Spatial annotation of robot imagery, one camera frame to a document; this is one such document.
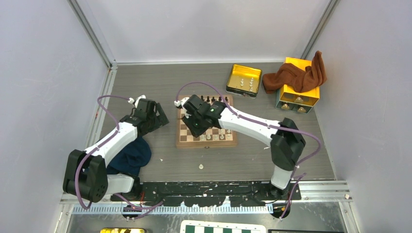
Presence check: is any yellow drawer box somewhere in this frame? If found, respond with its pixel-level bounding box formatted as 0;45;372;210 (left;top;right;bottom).
275;57;321;114

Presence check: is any green checkered calibration board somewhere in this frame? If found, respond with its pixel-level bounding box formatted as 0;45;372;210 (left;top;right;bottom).
179;220;268;233

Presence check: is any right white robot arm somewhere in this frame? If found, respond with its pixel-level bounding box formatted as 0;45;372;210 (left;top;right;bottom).
174;95;306;200

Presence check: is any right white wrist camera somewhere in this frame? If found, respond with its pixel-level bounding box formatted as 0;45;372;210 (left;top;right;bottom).
174;97;189;112

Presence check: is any dark blue cloth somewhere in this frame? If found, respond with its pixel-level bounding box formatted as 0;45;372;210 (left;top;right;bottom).
107;137;152;176

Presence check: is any wooden chess board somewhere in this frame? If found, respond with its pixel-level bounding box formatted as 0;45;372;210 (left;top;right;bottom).
176;109;238;149

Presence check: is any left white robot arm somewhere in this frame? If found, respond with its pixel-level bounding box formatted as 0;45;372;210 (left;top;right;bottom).
63;95;169;203

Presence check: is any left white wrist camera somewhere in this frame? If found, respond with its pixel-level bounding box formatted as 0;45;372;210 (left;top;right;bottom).
128;95;146;108

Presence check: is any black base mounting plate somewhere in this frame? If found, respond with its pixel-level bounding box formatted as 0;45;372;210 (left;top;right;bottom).
122;181;301;207

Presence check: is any brown cloth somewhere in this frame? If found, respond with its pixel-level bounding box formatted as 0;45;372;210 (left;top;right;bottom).
262;51;327;94

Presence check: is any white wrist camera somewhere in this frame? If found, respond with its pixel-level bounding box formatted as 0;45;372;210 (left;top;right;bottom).
174;97;189;112
128;95;146;108

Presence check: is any gold metal tin tray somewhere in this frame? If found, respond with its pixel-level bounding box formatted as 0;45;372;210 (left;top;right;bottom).
225;64;262;99

